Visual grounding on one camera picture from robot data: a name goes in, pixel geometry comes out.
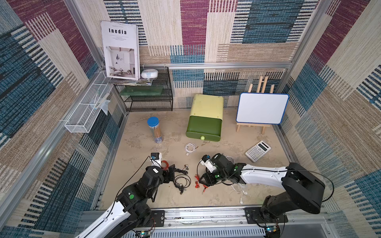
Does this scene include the white earphones near cabinet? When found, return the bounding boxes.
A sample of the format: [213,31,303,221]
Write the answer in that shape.
[184,143,198,156]

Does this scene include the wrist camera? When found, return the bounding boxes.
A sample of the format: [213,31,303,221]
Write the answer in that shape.
[150,152,162,168]
[200,155,216,173]

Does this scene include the black wire shelf rack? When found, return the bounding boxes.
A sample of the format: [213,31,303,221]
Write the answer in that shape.
[114,66,173,112]

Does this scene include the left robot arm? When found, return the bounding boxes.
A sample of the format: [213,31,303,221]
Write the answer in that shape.
[78,165,175,238]

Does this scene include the red earphones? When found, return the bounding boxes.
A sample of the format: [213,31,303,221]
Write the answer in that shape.
[161,160,169,170]
[194,175,208,194]

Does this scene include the Inedia magazine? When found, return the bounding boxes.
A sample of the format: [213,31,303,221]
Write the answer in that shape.
[101,21,140,80]

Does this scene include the white wire basket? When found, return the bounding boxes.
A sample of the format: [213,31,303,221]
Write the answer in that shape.
[64,84,112,133]

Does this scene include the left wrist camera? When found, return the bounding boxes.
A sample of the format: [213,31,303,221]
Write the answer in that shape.
[150,152,162,168]

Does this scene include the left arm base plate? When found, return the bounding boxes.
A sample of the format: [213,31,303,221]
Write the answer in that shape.
[142,210,165,228]

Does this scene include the white calculator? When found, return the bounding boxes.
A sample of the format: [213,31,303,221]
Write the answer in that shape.
[245,140,271,162]

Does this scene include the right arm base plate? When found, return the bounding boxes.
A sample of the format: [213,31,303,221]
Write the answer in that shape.
[244,207,288,225]

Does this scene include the white oval case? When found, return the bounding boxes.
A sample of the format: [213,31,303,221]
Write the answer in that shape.
[140,69,159,79]

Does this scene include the white earphones centre right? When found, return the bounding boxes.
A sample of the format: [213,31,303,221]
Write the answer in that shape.
[225,155,236,164]

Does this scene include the black earphones large loop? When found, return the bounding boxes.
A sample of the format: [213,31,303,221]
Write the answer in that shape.
[173,175,191,194]

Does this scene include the blue-lid pencil canister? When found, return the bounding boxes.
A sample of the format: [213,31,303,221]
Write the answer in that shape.
[147,117,163,143]

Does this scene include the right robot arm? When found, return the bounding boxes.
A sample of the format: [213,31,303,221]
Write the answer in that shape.
[199,153,325,223]

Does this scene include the small whiteboard on easel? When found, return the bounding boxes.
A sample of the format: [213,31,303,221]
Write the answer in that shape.
[236,76,289,134]

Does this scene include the green three-drawer cabinet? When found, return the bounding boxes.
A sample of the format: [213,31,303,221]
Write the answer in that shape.
[186,94,224,142]

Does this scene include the green sheet on shelf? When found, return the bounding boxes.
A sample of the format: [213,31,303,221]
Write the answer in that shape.
[120,86,164,96]

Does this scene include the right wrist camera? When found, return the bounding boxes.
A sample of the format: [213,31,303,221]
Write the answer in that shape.
[200,155,216,173]

